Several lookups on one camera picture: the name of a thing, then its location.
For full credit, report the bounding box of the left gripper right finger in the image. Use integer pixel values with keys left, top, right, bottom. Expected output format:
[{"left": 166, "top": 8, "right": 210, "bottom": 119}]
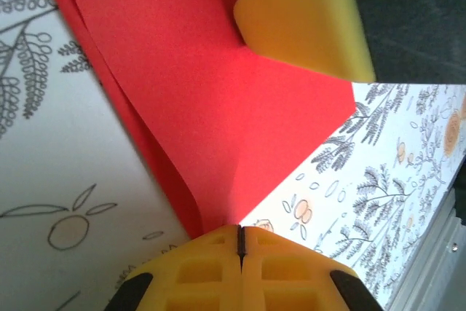
[{"left": 241, "top": 225, "right": 382, "bottom": 311}]

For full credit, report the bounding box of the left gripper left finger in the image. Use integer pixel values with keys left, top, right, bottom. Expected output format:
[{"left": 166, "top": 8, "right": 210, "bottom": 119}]
[{"left": 111, "top": 224, "right": 242, "bottom": 311}]

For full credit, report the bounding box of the red cloth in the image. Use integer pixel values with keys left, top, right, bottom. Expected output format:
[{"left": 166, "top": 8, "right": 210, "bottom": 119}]
[{"left": 34, "top": 0, "right": 358, "bottom": 239}]

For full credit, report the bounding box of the aluminium table side rail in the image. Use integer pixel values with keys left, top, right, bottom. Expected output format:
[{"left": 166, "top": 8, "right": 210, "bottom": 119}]
[{"left": 384, "top": 185, "right": 466, "bottom": 311}]

